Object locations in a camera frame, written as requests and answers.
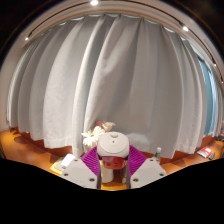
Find red and white packet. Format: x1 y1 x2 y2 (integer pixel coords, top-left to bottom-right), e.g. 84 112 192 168
196 146 214 159

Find thin yellow book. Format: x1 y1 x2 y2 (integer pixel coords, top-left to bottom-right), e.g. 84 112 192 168
52 158 68 173

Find white and red charger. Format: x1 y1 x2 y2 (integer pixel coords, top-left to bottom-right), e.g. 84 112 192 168
96 131 130 169

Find white flower bouquet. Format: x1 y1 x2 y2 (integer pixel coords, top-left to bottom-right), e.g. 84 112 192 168
81 120 117 153

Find recessed ceiling lights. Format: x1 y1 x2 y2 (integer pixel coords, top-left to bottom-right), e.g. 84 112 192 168
23 0 190 42

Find glass window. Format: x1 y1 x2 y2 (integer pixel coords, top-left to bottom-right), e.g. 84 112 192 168
198 56 216 136

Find white curtain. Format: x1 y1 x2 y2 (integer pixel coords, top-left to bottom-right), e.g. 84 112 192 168
6 13 224 160

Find white ceramic vase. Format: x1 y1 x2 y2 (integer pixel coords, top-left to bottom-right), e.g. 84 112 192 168
100 165 115 184

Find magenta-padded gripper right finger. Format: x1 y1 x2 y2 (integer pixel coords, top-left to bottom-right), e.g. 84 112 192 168
126 145 167 190

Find clear bottle with green cap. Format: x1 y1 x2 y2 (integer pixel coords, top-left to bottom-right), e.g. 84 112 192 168
153 146 163 165

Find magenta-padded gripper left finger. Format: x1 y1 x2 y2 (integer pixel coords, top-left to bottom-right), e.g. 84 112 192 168
60 145 103 190

